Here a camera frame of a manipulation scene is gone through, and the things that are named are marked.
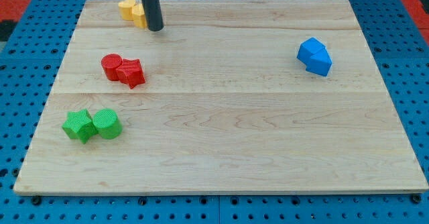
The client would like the yellow heart block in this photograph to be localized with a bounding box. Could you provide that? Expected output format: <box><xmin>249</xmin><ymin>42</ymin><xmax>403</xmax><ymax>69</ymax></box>
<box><xmin>118</xmin><ymin>0</ymin><xmax>136</xmax><ymax>21</ymax></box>

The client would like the yellow hexagon block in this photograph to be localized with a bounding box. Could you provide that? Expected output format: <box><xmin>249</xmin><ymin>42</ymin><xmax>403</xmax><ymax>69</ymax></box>
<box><xmin>131</xmin><ymin>3</ymin><xmax>147</xmax><ymax>28</ymax></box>

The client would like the light wooden board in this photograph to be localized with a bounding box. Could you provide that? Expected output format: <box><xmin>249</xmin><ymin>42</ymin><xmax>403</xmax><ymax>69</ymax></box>
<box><xmin>14</xmin><ymin>0</ymin><xmax>428</xmax><ymax>196</ymax></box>

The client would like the red star block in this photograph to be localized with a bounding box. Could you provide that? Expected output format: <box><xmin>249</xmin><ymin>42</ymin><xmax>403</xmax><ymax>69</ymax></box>
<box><xmin>116</xmin><ymin>59</ymin><xmax>145</xmax><ymax>89</ymax></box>

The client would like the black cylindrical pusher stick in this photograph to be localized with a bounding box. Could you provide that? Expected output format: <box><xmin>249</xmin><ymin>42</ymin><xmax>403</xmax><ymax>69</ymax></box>
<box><xmin>141</xmin><ymin>0</ymin><xmax>164</xmax><ymax>32</ymax></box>

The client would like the green cylinder block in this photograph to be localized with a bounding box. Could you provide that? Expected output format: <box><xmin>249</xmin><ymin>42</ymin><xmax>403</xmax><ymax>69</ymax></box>
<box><xmin>93</xmin><ymin>109</ymin><xmax>123</xmax><ymax>139</ymax></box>

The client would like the blue pentagon block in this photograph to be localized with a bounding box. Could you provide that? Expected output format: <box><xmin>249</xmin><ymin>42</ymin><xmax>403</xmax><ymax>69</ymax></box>
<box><xmin>305</xmin><ymin>48</ymin><xmax>332</xmax><ymax>76</ymax></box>

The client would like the blue cube block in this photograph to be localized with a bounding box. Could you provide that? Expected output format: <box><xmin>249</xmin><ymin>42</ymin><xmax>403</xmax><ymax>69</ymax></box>
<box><xmin>297</xmin><ymin>38</ymin><xmax>326</xmax><ymax>65</ymax></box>

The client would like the red cylinder block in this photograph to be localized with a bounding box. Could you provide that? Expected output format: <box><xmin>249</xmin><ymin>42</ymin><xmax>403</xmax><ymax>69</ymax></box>
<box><xmin>101</xmin><ymin>54</ymin><xmax>123</xmax><ymax>81</ymax></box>

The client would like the green star block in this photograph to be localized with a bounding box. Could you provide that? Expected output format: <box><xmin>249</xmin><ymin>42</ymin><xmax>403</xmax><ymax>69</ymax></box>
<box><xmin>62</xmin><ymin>109</ymin><xmax>98</xmax><ymax>144</ymax></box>

